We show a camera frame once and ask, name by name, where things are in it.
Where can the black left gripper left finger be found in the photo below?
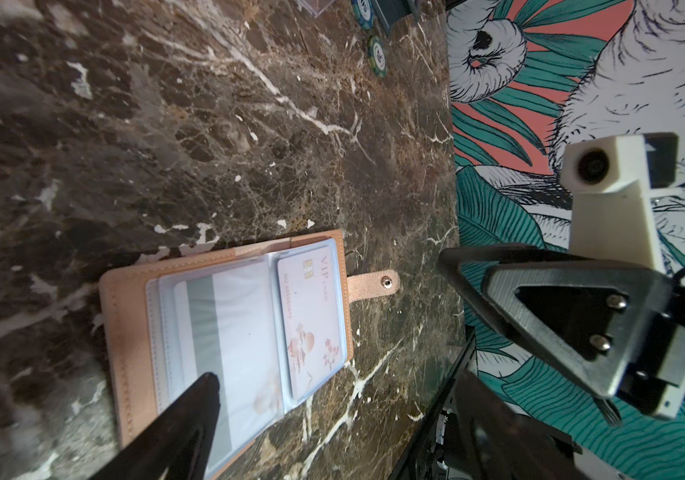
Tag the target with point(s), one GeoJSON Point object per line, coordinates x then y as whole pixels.
{"type": "Point", "coordinates": [177, 444]}

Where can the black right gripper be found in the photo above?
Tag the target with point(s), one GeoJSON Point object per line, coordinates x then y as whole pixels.
{"type": "Point", "coordinates": [587, 320]}

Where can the folded checkered chess board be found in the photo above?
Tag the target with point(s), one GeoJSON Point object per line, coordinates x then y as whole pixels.
{"type": "Point", "coordinates": [389, 12]}

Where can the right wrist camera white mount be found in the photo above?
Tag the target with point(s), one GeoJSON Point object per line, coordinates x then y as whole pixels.
{"type": "Point", "coordinates": [613, 182]}

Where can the clear acrylic organizer box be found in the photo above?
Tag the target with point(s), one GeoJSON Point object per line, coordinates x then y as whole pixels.
{"type": "Point", "coordinates": [315, 7]}

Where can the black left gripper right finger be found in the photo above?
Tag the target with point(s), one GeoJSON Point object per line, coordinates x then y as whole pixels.
{"type": "Point", "coordinates": [502, 444]}

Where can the green poker chip far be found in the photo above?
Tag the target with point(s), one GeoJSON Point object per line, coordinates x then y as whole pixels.
{"type": "Point", "coordinates": [363, 13]}

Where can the green poker chip near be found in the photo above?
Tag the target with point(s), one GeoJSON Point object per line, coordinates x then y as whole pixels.
{"type": "Point", "coordinates": [376, 57]}

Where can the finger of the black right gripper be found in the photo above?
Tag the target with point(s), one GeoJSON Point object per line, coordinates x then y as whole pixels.
{"type": "Point", "coordinates": [464, 269]}

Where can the green poker chip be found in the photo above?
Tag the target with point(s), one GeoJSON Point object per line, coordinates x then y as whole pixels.
{"type": "Point", "coordinates": [363, 13]}
{"type": "Point", "coordinates": [376, 57]}

